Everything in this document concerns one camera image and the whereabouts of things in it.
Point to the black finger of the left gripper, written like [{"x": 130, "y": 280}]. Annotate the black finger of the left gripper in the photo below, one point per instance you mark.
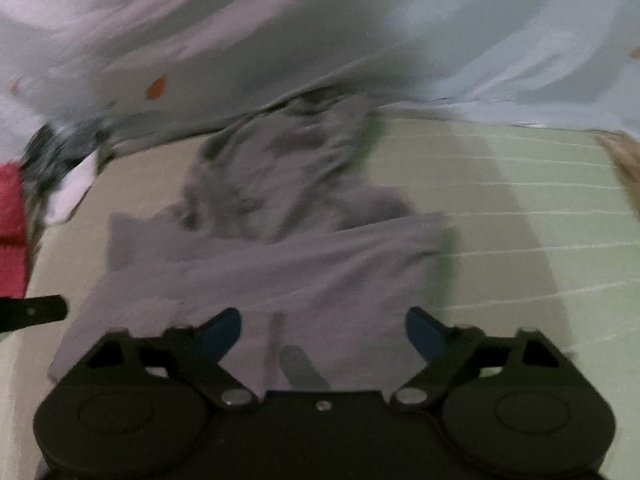
[{"x": 19, "y": 313}]

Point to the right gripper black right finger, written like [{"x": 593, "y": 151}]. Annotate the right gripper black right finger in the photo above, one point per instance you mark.
[{"x": 455, "y": 356}]

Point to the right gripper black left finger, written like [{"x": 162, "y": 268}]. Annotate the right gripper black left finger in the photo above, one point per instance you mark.
[{"x": 190, "y": 356}]

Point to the grey zip hoodie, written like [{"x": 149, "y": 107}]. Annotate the grey zip hoodie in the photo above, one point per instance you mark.
[{"x": 275, "y": 221}]

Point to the red checked garment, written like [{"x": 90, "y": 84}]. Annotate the red checked garment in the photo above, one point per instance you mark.
[{"x": 13, "y": 236}]

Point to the white folded cloth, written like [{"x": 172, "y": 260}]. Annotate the white folded cloth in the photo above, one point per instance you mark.
[{"x": 71, "y": 191}]

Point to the green grid cutting mat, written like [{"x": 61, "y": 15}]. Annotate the green grid cutting mat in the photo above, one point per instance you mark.
[{"x": 544, "y": 237}]

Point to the green plaid shirt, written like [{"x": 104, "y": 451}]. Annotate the green plaid shirt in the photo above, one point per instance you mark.
[{"x": 49, "y": 156}]

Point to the beige cloth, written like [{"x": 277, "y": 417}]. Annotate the beige cloth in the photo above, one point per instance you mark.
[{"x": 623, "y": 150}]

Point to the light green carrot print sheet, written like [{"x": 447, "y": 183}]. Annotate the light green carrot print sheet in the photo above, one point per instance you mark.
[{"x": 152, "y": 69}]

